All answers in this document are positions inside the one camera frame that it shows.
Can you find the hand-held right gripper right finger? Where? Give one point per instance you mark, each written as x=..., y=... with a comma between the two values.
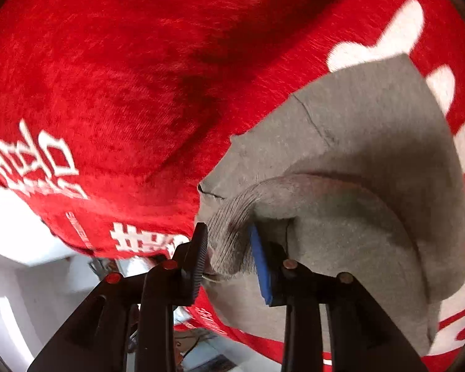
x=261, y=267

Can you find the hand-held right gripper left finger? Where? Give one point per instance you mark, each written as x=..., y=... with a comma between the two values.
x=197, y=263

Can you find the grey sweater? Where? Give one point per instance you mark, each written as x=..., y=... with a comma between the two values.
x=364, y=155

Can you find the red printed blanket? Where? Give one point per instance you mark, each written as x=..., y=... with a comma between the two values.
x=112, y=77

